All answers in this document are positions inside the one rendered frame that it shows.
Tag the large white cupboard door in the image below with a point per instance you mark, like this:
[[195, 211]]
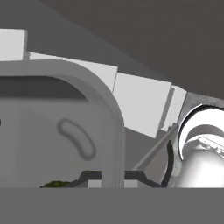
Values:
[[143, 102]]

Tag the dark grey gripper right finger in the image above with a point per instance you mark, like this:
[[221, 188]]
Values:
[[134, 176]]

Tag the small white cupboard front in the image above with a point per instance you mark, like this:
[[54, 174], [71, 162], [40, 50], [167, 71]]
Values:
[[11, 45]]

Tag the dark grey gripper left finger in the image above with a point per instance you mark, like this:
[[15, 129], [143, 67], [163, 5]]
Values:
[[91, 176]]

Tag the black curved strip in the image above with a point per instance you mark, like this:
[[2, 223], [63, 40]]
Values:
[[170, 163]]

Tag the grey tupperware container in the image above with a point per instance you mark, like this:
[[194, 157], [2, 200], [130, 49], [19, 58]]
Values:
[[61, 128]]

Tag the narrow white cupboard panel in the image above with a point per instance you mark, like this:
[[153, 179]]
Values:
[[175, 108]]

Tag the green lime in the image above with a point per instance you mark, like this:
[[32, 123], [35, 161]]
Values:
[[57, 184]]

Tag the round white and black object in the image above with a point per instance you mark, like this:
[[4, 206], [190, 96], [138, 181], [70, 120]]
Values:
[[201, 163]]

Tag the long white drawer front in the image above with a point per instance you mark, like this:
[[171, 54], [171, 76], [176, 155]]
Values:
[[96, 71]]

